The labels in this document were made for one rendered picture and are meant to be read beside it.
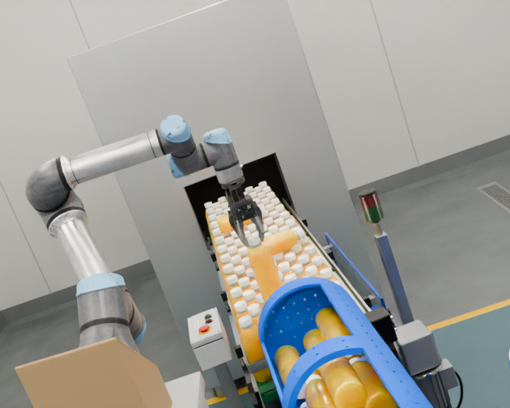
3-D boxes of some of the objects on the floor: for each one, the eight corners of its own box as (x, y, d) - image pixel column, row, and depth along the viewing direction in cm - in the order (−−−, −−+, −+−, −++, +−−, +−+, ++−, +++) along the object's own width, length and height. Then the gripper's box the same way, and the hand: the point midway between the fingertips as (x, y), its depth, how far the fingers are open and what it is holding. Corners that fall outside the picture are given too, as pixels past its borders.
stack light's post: (460, 500, 272) (376, 238, 244) (456, 494, 276) (372, 235, 247) (469, 496, 273) (387, 234, 244) (465, 490, 276) (384, 231, 248)
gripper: (214, 190, 206) (240, 257, 212) (252, 176, 207) (276, 243, 213) (212, 184, 215) (236, 248, 220) (248, 171, 215) (272, 235, 221)
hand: (253, 240), depth 219 cm, fingers closed on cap, 4 cm apart
